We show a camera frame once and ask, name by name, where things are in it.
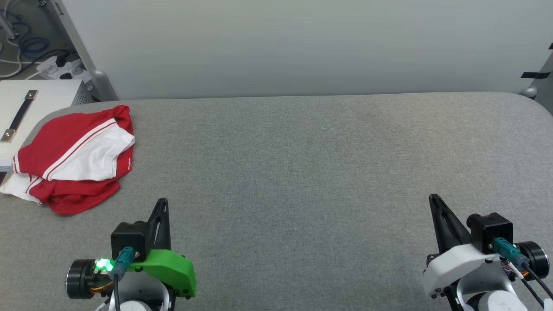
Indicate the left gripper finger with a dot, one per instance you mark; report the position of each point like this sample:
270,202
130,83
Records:
152,235
164,237

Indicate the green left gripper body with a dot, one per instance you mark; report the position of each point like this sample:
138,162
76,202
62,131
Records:
173,268

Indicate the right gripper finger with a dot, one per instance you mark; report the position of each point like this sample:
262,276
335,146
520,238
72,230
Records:
441,235
459,235

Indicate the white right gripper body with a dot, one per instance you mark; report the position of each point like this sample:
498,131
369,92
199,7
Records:
458,263

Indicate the red and white sports jersey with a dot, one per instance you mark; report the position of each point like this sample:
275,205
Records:
65,142

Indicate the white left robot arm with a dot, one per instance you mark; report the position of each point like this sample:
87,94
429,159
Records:
138,304

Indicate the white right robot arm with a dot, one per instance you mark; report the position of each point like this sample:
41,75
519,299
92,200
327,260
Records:
497,300

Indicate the grey fabric sofa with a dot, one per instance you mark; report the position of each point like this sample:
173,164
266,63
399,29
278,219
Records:
302,181

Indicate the white equipment box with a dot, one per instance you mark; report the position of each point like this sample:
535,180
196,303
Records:
52,97

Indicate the black tape strip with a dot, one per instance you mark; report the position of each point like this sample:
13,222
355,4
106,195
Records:
535,75

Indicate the white power strip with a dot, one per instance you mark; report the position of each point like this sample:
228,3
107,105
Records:
52,69

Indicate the white metal table leg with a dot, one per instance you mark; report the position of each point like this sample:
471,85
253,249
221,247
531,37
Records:
8,28

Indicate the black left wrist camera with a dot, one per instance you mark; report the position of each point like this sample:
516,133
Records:
129,237

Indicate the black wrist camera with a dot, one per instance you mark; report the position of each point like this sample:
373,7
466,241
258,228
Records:
490,229
129,237

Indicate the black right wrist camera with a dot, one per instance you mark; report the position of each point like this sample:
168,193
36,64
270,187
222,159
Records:
490,229

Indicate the grey metal partition post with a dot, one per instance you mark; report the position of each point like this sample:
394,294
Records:
542,86
80,47

